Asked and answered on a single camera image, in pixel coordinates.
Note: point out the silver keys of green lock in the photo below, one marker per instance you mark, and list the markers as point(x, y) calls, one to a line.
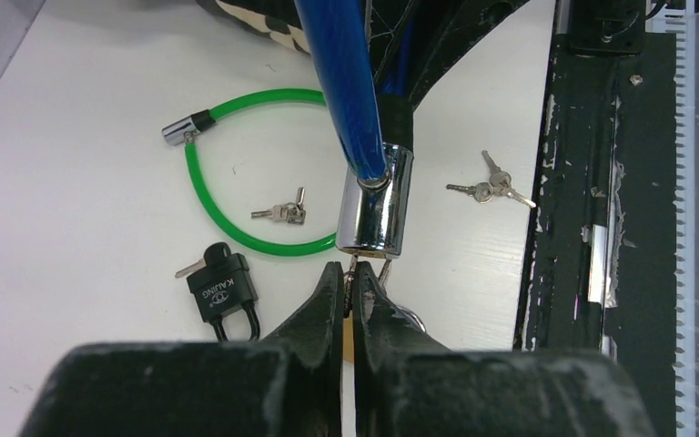
point(292, 213)

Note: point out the brass padlock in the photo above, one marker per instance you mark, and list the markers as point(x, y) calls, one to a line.
point(400, 318)

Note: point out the black floral pillow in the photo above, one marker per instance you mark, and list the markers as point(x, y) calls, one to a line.
point(277, 20)

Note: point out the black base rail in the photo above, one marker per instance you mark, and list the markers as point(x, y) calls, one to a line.
point(603, 266)

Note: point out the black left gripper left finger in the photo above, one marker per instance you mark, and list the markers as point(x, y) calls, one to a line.
point(287, 384)

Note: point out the silver keys of brass padlock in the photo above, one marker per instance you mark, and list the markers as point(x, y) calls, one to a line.
point(498, 185)

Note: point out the blue cable lock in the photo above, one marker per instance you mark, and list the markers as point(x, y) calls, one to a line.
point(375, 130)

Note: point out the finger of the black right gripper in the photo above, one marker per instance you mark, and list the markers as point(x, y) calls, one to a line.
point(444, 32)
point(389, 27)

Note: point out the black padlock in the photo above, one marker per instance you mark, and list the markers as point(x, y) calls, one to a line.
point(222, 286)

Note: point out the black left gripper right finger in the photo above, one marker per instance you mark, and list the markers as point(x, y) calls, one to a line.
point(408, 384)

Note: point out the black padlock key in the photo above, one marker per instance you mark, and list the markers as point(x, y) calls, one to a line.
point(199, 262)

